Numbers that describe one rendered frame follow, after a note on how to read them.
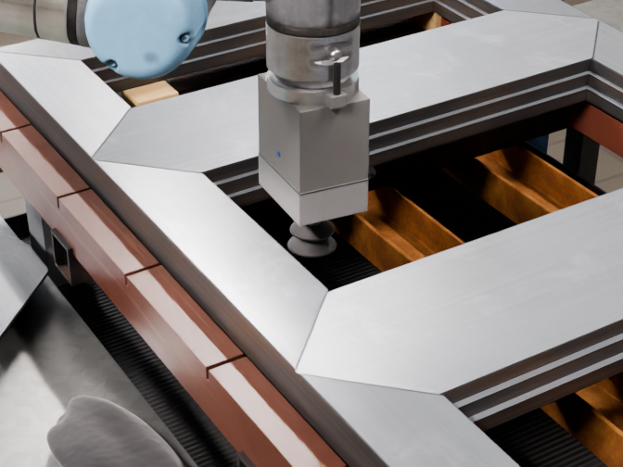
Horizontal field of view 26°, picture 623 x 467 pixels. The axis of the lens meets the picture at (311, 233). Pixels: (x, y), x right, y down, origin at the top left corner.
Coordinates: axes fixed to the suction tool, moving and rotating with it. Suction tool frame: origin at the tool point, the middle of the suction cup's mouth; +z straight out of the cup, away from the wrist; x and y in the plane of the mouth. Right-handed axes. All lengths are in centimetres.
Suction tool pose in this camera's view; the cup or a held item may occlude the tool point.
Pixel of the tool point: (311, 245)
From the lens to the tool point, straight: 117.5
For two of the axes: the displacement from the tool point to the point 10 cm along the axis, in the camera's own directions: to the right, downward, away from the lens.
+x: -9.0, 2.1, -3.7
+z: 0.0, 8.7, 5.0
